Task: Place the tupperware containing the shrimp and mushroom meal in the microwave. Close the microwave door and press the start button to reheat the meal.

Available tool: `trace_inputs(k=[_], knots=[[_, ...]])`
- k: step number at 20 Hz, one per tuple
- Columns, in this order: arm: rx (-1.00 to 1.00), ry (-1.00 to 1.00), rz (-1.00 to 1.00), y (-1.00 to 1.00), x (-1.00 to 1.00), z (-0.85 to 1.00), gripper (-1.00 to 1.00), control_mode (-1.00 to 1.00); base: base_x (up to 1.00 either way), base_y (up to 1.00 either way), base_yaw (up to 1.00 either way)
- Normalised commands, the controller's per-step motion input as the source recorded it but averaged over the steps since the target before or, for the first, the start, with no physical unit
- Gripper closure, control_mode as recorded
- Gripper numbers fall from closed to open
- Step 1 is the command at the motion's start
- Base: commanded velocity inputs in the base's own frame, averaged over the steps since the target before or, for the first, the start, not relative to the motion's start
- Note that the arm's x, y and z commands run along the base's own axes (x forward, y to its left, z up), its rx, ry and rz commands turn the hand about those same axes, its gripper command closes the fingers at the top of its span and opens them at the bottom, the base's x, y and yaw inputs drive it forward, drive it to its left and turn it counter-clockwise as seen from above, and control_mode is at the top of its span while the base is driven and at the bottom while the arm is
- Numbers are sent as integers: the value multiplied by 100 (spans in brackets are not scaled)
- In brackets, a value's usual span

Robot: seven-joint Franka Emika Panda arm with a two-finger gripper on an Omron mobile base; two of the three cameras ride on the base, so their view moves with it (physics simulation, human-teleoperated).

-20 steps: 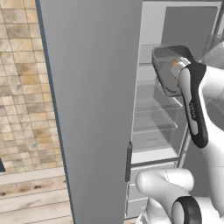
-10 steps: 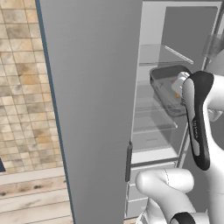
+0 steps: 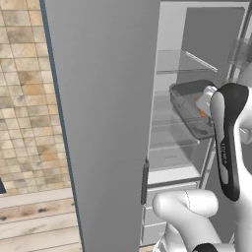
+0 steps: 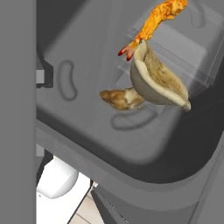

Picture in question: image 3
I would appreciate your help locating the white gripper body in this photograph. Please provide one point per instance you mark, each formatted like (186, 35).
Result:
(205, 98)

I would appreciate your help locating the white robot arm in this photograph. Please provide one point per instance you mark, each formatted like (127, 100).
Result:
(193, 210)

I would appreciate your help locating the orange shrimp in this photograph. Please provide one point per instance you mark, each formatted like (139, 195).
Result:
(201, 113)

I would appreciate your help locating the grey tupperware container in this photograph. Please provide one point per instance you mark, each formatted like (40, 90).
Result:
(183, 90)

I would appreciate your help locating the clear fridge door bin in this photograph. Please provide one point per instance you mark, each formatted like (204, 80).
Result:
(241, 50)

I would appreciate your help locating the grey fridge door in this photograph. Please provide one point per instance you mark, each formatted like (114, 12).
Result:
(105, 114)

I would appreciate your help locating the glass fridge shelf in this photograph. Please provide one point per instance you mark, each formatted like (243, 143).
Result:
(174, 60)
(162, 110)
(170, 136)

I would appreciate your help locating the clear fridge crisper drawer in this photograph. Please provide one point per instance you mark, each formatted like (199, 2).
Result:
(174, 157)

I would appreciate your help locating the white fridge body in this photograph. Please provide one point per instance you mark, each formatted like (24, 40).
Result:
(170, 29)

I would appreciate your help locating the dark blue panel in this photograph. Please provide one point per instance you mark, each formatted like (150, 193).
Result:
(2, 187)

